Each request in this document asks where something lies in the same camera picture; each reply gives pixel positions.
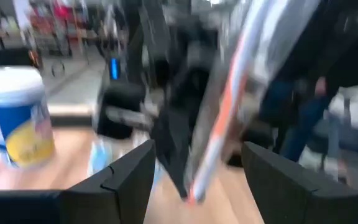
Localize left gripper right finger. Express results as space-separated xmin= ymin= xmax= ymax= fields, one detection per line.
xmin=241 ymin=141 xmax=358 ymax=224

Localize person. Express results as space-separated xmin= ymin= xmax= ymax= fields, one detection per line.
xmin=259 ymin=0 xmax=358 ymax=163

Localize Lysol wipes canister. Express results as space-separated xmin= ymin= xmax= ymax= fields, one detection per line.
xmin=0 ymin=66 xmax=56 ymax=169

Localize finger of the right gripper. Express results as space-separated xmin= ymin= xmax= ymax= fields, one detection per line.
xmin=178 ymin=108 xmax=200 ymax=198
xmin=152 ymin=108 xmax=185 ymax=198

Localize blue toothbrush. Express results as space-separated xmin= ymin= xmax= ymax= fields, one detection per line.
xmin=87 ymin=138 xmax=113 ymax=179

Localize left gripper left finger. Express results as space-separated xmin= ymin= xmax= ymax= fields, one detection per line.
xmin=60 ymin=139 xmax=157 ymax=224

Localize person's hand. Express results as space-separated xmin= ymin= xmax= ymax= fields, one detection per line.
xmin=314 ymin=77 xmax=328 ymax=98

